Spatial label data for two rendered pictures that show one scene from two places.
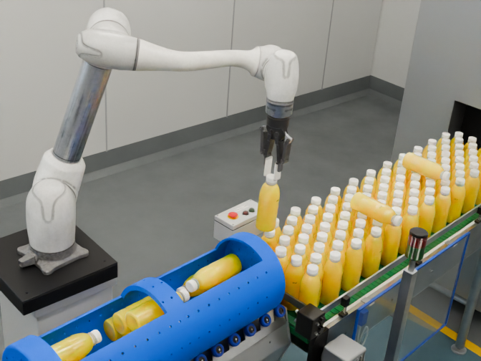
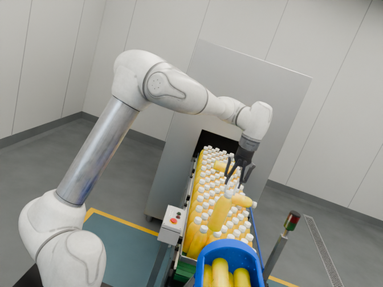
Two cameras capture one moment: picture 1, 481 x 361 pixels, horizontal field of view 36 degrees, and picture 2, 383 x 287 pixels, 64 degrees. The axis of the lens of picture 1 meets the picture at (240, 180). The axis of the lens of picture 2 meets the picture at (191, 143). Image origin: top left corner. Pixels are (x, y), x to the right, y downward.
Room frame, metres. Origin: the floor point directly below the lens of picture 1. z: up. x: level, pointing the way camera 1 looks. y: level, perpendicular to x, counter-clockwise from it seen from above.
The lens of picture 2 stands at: (1.43, 0.99, 1.96)
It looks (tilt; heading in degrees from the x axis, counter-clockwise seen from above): 17 degrees down; 317
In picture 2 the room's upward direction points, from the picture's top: 19 degrees clockwise
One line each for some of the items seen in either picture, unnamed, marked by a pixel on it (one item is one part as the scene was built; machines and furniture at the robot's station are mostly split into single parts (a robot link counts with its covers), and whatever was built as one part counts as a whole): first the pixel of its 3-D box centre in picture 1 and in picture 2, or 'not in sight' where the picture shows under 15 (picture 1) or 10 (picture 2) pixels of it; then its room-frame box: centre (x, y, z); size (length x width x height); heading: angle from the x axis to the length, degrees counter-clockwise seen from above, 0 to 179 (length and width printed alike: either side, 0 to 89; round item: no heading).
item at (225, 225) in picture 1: (241, 223); (171, 224); (2.44, -0.02, 1.05); 0.20 x 0.10 x 0.10; 138
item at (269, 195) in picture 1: (268, 203); (220, 211); (2.24, -0.10, 1.26); 0.07 x 0.07 x 0.19
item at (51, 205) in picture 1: (51, 211); (76, 267); (2.11, 0.63, 1.23); 0.18 x 0.16 x 0.22; 10
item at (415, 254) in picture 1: (414, 249); (290, 224); (2.14, -0.62, 1.18); 0.06 x 0.06 x 0.05
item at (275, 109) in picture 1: (279, 106); (249, 142); (2.24, -0.11, 1.63); 0.09 x 0.09 x 0.06
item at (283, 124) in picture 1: (277, 127); (243, 156); (2.24, -0.11, 1.56); 0.08 x 0.07 x 0.09; 48
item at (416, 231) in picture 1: (414, 251); (289, 224); (2.14, -0.62, 1.18); 0.06 x 0.06 x 0.16
